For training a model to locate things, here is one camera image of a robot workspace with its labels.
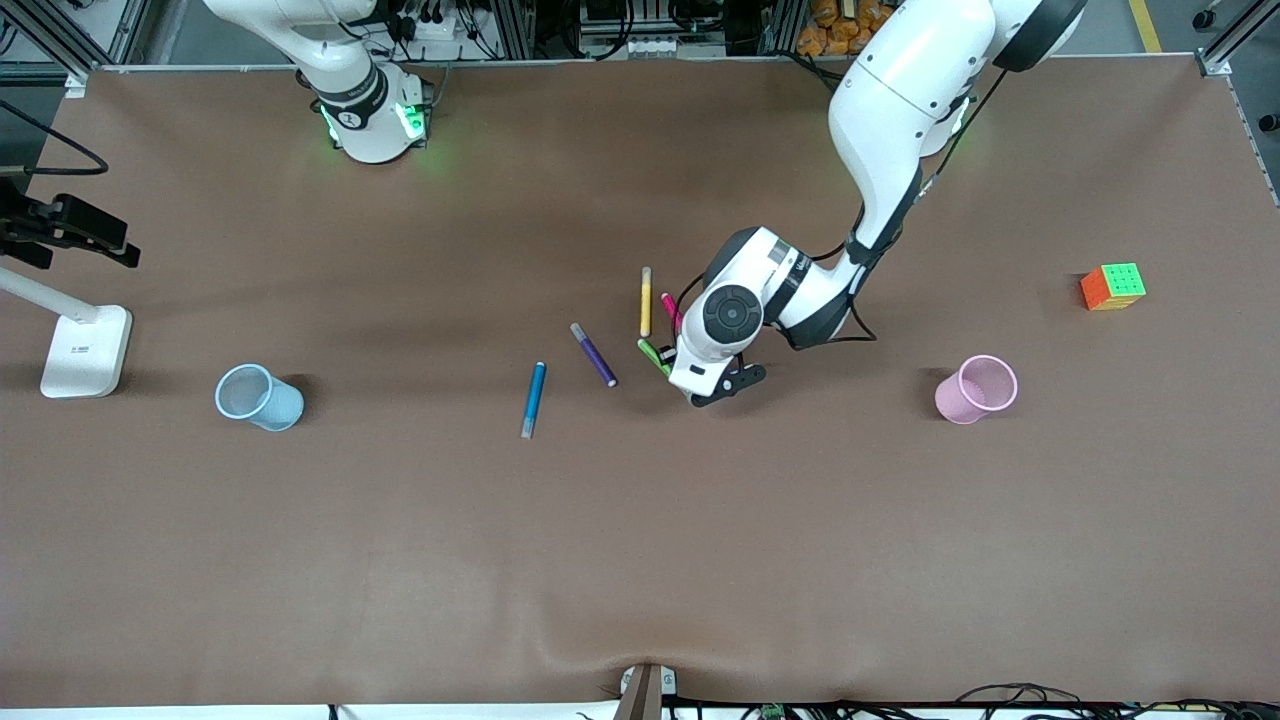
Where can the aluminium camera mount post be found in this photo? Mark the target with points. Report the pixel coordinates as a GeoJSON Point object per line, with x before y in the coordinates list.
{"type": "Point", "coordinates": [645, 695]}

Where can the green marker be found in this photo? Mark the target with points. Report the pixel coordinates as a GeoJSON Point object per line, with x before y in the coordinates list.
{"type": "Point", "coordinates": [650, 352]}

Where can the brown table mat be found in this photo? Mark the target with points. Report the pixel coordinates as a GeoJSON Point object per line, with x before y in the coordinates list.
{"type": "Point", "coordinates": [640, 550]}

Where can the blue mesh cup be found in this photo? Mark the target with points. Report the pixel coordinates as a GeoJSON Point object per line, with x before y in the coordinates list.
{"type": "Point", "coordinates": [275, 408]}

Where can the pink mesh cup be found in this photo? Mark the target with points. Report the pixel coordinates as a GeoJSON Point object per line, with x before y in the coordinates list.
{"type": "Point", "coordinates": [955, 400]}

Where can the purple marker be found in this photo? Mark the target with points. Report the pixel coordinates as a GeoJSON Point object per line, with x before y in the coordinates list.
{"type": "Point", "coordinates": [594, 356]}

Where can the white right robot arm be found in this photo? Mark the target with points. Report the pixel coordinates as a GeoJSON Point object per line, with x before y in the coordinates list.
{"type": "Point", "coordinates": [365, 120]}

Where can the colourful puzzle cube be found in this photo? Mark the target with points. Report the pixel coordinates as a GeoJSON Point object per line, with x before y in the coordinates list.
{"type": "Point", "coordinates": [1112, 288]}

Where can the pink marker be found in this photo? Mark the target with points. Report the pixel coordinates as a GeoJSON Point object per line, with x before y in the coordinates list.
{"type": "Point", "coordinates": [670, 305]}

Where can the yellow marker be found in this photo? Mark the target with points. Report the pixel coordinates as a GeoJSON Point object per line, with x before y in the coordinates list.
{"type": "Point", "coordinates": [646, 305]}

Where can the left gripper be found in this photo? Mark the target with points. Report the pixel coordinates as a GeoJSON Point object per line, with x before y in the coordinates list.
{"type": "Point", "coordinates": [665, 349]}

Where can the white power strip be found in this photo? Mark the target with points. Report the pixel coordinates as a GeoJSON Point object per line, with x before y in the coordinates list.
{"type": "Point", "coordinates": [440, 27]}

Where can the orange snack packets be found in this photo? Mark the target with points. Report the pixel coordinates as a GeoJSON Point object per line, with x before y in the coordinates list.
{"type": "Point", "coordinates": [830, 25]}

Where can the blue marker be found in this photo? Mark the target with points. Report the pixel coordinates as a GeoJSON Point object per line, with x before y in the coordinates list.
{"type": "Point", "coordinates": [535, 395]}

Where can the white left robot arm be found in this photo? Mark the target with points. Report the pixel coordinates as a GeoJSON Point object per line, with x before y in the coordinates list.
{"type": "Point", "coordinates": [900, 100]}

